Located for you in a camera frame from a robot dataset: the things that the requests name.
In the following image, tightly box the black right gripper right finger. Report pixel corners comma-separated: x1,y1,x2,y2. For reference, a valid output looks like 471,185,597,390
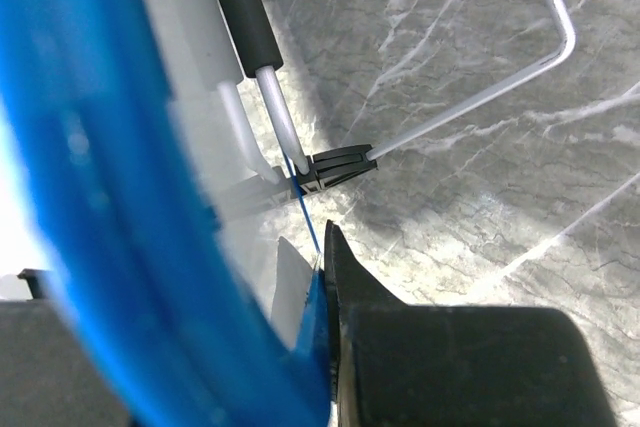
324,223,616,426

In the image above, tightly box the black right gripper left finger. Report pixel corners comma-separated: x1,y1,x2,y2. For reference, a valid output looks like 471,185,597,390
1,271,130,426

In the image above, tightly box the blue framed whiteboard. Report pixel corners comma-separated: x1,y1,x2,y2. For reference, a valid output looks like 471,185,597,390
1,0,331,426

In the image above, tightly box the silver wire whiteboard stand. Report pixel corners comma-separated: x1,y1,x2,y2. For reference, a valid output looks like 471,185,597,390
207,0,577,171

